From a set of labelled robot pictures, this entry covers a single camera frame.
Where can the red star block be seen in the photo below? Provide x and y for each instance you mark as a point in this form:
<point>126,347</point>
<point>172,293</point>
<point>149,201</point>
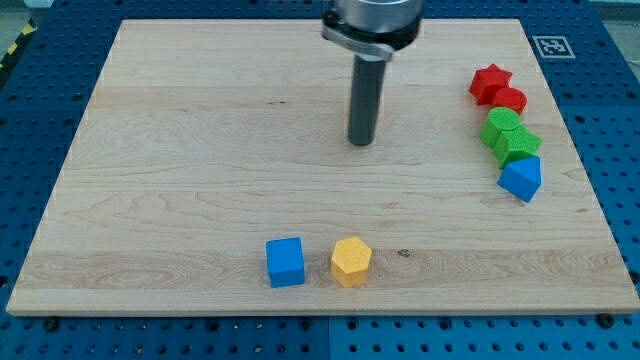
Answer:
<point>487,82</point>

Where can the green star block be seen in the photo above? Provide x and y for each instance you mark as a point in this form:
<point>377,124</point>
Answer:
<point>514,145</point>

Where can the wooden board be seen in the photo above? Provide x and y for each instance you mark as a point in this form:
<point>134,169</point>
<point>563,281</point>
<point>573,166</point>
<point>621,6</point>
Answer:
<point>205,139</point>

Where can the white fiducial marker tag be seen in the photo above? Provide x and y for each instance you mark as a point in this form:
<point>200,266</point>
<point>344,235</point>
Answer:
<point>553,47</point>

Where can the red cylinder block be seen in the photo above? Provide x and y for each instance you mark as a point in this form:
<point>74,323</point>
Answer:
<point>511,98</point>

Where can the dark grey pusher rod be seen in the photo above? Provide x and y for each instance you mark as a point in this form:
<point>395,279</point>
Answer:
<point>366,89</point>

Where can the yellow black hazard tape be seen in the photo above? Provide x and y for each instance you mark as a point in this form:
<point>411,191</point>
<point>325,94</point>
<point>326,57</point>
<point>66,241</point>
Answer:
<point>17,48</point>

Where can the yellow hexagon block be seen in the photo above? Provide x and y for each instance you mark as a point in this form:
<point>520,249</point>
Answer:
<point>350,262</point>

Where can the blue cube block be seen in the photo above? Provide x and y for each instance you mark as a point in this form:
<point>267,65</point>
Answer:
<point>285,262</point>

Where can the blue pentagon block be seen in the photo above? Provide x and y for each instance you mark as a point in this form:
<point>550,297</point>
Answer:
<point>522,178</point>

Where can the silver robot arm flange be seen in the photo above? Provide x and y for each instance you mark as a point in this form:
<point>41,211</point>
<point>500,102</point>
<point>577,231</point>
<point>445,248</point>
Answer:
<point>376,28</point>

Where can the green cylinder block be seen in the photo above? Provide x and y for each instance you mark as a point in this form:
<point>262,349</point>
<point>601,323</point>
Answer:
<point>498,119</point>

